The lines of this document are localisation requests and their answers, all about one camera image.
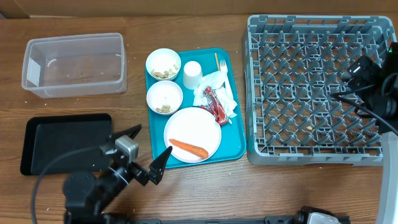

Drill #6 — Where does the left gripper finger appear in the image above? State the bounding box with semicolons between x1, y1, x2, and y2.
149;146;172;185
110;124;142;140

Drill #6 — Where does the orange carrot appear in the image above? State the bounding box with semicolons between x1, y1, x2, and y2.
169;139;209;159

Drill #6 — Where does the pink bowl with crumbs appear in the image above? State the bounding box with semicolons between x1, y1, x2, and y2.
146;80;183;115

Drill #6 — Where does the white bowl with nuts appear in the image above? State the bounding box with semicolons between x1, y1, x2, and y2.
146;48;182;81

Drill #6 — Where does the red snack wrapper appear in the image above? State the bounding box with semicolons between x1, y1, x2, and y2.
200;86;229;126

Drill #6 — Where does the white napkin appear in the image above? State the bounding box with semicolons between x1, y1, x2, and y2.
193;71;238;124

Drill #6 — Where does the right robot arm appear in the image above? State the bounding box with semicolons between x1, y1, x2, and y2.
332;42;397;224

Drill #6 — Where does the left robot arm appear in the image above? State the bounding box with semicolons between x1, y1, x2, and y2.
63;124;172;223

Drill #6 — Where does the grey dishwasher rack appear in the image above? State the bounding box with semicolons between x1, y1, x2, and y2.
243;14;396;166

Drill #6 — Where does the white round plate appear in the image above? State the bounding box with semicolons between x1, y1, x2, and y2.
164;107;221;164

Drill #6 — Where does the teal serving tray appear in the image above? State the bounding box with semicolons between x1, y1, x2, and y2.
144;47;247;169

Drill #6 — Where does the black plastic tray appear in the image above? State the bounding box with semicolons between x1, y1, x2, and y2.
20;113;113;175

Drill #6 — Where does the clear plastic bin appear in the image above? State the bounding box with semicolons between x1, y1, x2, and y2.
21;33;127;98

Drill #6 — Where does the white paper cup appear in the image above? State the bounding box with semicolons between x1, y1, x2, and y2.
183;61;203;90

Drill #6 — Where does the wooden chopstick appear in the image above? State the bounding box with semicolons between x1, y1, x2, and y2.
214;52;221;71

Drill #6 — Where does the white plastic fork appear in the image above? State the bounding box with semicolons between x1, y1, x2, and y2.
219;60;233;99

